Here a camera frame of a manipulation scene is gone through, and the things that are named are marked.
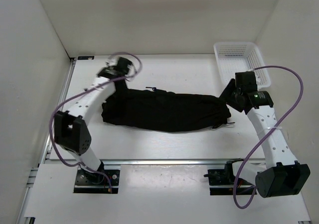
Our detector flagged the black trousers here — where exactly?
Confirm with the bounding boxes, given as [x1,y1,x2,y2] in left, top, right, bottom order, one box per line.
[101,88,231,132]

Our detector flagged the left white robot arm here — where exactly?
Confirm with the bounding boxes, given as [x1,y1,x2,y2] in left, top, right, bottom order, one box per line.
[52,57,133,184]

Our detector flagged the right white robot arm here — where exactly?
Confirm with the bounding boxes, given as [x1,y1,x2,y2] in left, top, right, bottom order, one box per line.
[220,71,311,198]

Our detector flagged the white plastic mesh basket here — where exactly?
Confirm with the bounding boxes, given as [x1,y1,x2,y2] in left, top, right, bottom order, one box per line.
[214,42,265,86]

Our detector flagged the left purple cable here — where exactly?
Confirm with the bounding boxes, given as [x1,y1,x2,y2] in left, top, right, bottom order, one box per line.
[48,51,143,192]

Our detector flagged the aluminium front rail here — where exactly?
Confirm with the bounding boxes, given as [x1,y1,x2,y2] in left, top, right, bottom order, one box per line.
[102,158,265,167]

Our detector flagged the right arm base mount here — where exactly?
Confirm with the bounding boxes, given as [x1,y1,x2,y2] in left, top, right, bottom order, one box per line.
[203,164,254,196]

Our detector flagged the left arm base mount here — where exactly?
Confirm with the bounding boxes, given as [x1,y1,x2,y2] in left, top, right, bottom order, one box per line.
[73,168,120,194]

